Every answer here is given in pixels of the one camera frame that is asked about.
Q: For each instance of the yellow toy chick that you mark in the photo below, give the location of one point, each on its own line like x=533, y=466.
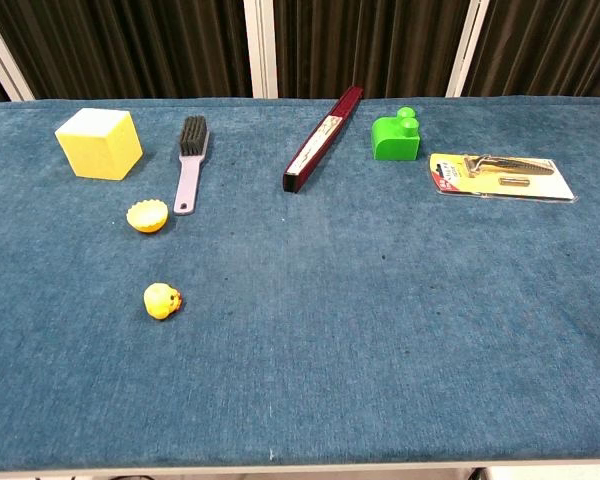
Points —
x=159, y=301

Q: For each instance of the green toy building block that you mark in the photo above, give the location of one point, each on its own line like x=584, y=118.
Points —
x=394, y=141

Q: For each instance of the packaged peeler tool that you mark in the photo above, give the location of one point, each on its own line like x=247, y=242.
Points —
x=500, y=177

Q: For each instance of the blue table cloth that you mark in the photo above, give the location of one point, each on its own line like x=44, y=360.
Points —
x=330, y=325

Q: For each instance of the dark red long box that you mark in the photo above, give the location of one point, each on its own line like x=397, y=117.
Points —
x=320, y=142

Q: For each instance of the lilac brush with black bristles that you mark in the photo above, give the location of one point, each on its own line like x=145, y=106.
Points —
x=188, y=170

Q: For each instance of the yellow fluted cup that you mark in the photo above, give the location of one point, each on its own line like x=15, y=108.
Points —
x=147, y=218

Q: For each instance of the yellow cube block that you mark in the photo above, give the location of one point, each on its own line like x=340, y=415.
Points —
x=100, y=147

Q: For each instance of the dark pleated curtain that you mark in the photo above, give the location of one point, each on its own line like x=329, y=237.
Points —
x=130, y=45

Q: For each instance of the white frame post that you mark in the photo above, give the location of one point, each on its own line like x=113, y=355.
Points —
x=261, y=47
x=2, y=52
x=467, y=47

